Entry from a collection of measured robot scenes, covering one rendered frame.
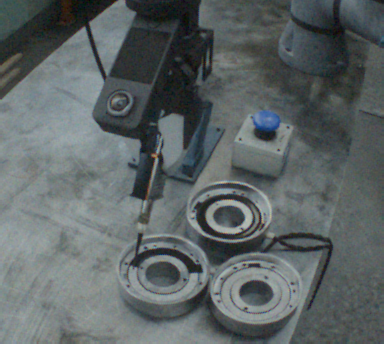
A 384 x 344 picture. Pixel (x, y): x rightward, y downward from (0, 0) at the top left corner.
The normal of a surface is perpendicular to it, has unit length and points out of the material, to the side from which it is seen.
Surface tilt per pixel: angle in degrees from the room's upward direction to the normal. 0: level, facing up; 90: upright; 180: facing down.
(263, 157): 90
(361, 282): 0
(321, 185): 0
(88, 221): 0
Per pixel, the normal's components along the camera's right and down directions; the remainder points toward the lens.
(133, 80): -0.15, -0.33
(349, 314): 0.04, -0.77
